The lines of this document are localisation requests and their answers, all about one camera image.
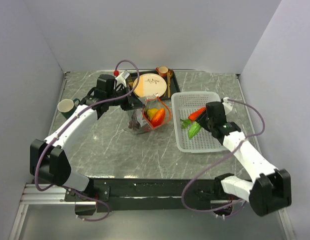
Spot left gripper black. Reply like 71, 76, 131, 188
107, 84, 145, 111

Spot orange carrot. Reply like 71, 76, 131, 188
188, 107, 206, 122

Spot green cucumber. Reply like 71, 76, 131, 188
188, 121, 202, 140

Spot yellow pear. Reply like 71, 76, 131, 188
147, 108, 158, 121

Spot dark purple grapes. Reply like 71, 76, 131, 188
128, 109, 145, 132

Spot clear zip bag orange zipper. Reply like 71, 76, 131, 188
125, 95, 171, 135

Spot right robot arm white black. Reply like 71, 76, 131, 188
196, 97, 292, 217

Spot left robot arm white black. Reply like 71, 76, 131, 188
30, 71, 145, 201

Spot cream orange plate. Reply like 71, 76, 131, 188
133, 73, 167, 97

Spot white plastic basket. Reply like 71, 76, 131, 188
171, 91, 226, 154

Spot black serving tray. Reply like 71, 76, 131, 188
128, 69, 180, 101

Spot orange ceramic cup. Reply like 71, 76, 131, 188
156, 66, 169, 78

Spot gold knife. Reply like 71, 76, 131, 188
167, 72, 171, 98

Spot gold spoon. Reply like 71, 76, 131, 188
164, 69, 174, 99

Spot green mug white inside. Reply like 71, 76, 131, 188
57, 98, 80, 119

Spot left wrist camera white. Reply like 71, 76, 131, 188
115, 70, 130, 87

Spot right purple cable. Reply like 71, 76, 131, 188
181, 98, 266, 219

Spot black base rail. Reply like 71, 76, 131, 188
64, 178, 238, 216

